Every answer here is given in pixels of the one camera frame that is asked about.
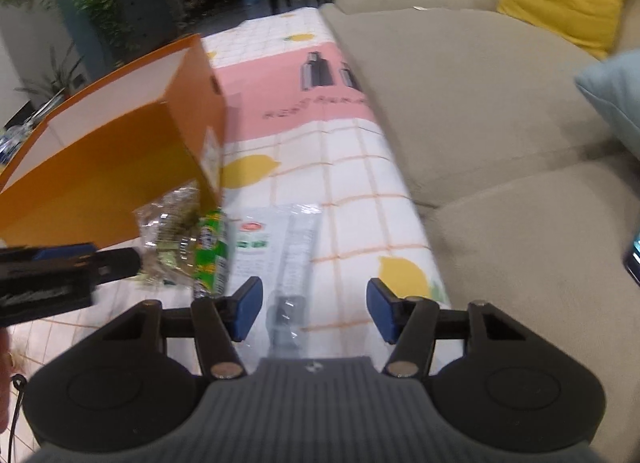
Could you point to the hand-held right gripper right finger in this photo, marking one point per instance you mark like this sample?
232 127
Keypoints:
382 310

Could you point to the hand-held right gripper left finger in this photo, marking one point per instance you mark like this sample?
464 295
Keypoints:
247 308

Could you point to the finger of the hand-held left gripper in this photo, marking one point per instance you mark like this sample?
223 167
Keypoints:
120 265

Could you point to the clear packet of brown snacks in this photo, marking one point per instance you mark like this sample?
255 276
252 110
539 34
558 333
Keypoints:
165 223

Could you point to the clear white snack packet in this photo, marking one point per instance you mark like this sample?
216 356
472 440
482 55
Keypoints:
280 253

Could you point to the green snack packet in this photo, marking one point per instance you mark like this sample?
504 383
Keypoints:
212 253

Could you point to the orange cardboard box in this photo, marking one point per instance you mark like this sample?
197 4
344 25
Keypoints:
100 178

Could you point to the lemon print checked tablecloth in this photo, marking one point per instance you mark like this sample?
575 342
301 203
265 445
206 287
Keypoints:
350 168

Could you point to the spiky potted plant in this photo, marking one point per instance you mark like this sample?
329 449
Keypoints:
55 73

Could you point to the beige sofa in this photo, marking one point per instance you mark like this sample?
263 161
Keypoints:
475 93

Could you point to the dark cabinet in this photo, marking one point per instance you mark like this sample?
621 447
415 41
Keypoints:
150 13

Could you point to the dark phone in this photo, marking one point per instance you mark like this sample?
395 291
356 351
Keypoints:
634 258

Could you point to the large leafy green plant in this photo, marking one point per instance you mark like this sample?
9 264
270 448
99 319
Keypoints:
105 8

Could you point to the light blue cushion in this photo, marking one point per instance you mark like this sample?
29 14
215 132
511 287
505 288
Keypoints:
620 93

